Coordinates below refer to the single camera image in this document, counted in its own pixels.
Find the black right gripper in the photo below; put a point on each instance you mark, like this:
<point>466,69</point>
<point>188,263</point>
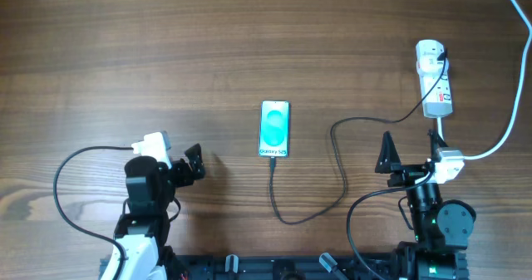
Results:
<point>390,161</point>

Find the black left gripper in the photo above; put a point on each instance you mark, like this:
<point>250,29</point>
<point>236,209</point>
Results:
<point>185,177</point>

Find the teal Galaxy smartphone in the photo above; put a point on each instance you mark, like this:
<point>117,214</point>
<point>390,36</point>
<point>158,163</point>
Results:
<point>274,129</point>

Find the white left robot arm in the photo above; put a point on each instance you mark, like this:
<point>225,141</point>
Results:
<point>143,231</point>

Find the white power strip socket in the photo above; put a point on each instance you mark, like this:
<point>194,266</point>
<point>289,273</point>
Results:
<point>432,67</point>

